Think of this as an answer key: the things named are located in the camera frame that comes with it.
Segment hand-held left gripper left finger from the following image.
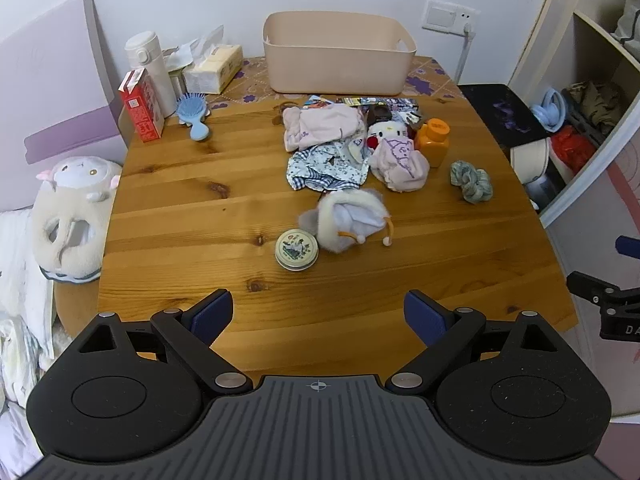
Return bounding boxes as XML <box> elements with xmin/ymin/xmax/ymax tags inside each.
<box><xmin>75</xmin><ymin>288</ymin><xmax>253</xmax><ymax>395</ymax></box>

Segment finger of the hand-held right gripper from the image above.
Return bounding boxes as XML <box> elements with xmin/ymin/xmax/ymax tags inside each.
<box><xmin>566</xmin><ymin>270</ymin><xmax>640</xmax><ymax>311</ymax></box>
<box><xmin>615</xmin><ymin>234</ymin><xmax>640</xmax><ymax>259</ymax></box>

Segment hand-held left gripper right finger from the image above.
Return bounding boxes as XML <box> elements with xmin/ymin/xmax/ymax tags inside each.
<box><xmin>386</xmin><ymin>289</ymin><xmax>561</xmax><ymax>395</ymax></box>

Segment round metal tin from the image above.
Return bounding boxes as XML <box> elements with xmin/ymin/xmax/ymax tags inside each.
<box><xmin>274</xmin><ymin>228</ymin><xmax>319</xmax><ymax>271</ymax></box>

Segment grey fluffy hat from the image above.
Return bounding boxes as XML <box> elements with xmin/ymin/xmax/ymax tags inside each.
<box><xmin>298</xmin><ymin>189</ymin><xmax>396</xmax><ymax>253</ymax></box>

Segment grey green scrunchie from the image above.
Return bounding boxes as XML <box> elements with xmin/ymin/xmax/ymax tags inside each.
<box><xmin>450</xmin><ymin>160</ymin><xmax>494</xmax><ymax>205</ymax></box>

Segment orange plastic bottle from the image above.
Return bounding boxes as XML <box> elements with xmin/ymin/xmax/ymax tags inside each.
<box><xmin>415</xmin><ymin>118</ymin><xmax>452</xmax><ymax>168</ymax></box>

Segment blue checked cloth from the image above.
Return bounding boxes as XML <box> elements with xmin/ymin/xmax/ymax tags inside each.
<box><xmin>286</xmin><ymin>140</ymin><xmax>371</xmax><ymax>193</ymax></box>

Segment white cat plush toy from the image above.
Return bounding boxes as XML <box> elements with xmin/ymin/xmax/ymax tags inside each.
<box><xmin>366</xmin><ymin>120</ymin><xmax>408</xmax><ymax>151</ymax></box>

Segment pink cloth with purple print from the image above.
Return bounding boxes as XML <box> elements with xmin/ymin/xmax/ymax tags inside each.
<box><xmin>282</xmin><ymin>104</ymin><xmax>368</xmax><ymax>152</ymax></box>

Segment beige plastic storage bin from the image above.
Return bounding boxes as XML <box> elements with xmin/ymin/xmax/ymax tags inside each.
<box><xmin>262</xmin><ymin>11</ymin><xmax>418</xmax><ymax>96</ymax></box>

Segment wooden desk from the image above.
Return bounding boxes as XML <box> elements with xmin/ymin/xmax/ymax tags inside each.
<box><xmin>54</xmin><ymin>55</ymin><xmax>581</xmax><ymax>386</ymax></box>

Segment red bag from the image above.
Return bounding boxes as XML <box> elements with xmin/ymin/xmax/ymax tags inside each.
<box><xmin>549</xmin><ymin>125</ymin><xmax>598</xmax><ymax>176</ymax></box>

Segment white round container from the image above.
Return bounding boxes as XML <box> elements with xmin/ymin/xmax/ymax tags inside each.
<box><xmin>510</xmin><ymin>139</ymin><xmax>576</xmax><ymax>186</ymax></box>

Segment olive cloth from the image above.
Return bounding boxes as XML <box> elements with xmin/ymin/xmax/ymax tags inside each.
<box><xmin>562</xmin><ymin>80</ymin><xmax>626</xmax><ymax>128</ymax></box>

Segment light blue headphones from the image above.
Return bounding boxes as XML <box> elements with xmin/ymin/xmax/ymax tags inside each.
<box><xmin>529</xmin><ymin>86</ymin><xmax>567</xmax><ymax>133</ymax></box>

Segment white sheep plush toy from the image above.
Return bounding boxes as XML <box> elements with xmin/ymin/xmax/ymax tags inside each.
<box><xmin>31</xmin><ymin>156</ymin><xmax>123</xmax><ymax>283</ymax></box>

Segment black stool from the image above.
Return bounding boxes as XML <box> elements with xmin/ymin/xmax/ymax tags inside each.
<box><xmin>457</xmin><ymin>83</ymin><xmax>551</xmax><ymax>148</ymax></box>

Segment white bedding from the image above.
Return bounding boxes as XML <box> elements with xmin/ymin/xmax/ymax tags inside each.
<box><xmin>0</xmin><ymin>207</ymin><xmax>57</xmax><ymax>406</ymax></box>

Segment blue hairbrush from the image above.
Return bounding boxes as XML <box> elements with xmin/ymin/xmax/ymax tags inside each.
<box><xmin>176</xmin><ymin>92</ymin><xmax>211</xmax><ymax>141</ymax></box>

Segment red and white carton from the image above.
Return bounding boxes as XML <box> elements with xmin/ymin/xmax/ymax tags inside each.
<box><xmin>118</xmin><ymin>69</ymin><xmax>165</xmax><ymax>143</ymax></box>

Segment cream shelf unit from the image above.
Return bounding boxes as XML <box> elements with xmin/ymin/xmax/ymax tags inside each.
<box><xmin>507</xmin><ymin>0</ymin><xmax>640</xmax><ymax>418</ymax></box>

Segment purple flower table mat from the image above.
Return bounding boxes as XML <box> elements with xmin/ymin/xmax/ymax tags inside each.
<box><xmin>205</xmin><ymin>56</ymin><xmax>458</xmax><ymax>111</ymax></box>

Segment white bag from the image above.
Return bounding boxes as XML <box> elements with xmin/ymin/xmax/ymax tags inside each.
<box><xmin>612</xmin><ymin>0</ymin><xmax>640</xmax><ymax>61</ymax></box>

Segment small metal can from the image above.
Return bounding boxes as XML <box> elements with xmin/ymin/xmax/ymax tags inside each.
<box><xmin>167</xmin><ymin>67</ymin><xmax>188</xmax><ymax>98</ymax></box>

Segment yellow soft tissue pack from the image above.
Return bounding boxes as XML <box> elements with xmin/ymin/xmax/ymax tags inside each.
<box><xmin>182</xmin><ymin>27</ymin><xmax>244</xmax><ymax>95</ymax></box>

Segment white thermos bottle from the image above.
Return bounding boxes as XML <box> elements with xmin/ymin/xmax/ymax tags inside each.
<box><xmin>124</xmin><ymin>31</ymin><xmax>176</xmax><ymax>116</ymax></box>

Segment lilac board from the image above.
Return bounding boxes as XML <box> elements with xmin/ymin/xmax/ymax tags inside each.
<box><xmin>0</xmin><ymin>0</ymin><xmax>126</xmax><ymax>211</ymax></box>

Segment white plug cable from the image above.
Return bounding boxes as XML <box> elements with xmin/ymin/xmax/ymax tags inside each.
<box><xmin>452</xmin><ymin>20</ymin><xmax>476</xmax><ymax>83</ymax></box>

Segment white wall socket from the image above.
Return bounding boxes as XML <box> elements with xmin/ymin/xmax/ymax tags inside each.
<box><xmin>421</xmin><ymin>0</ymin><xmax>481</xmax><ymax>36</ymax></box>

